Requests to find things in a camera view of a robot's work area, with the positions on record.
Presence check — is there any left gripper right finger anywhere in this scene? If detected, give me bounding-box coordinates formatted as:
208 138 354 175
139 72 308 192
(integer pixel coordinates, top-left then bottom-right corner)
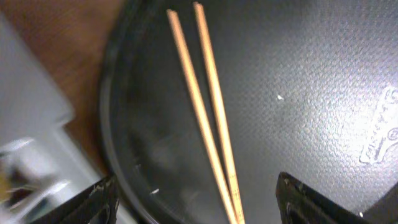
275 172 367 224

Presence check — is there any grey dishwasher rack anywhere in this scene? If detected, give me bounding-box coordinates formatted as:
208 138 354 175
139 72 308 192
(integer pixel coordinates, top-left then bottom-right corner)
1 16 102 223

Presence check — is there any wooden chopstick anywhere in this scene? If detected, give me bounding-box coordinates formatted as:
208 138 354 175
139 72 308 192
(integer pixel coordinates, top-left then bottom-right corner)
193 2 245 224
166 9 238 224

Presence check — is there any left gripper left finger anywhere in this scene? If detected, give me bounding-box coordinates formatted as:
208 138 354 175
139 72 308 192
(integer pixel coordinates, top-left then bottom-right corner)
32 175 119 224

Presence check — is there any round black tray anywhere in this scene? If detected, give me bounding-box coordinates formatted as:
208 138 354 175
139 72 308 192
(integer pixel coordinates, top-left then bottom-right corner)
99 0 397 223

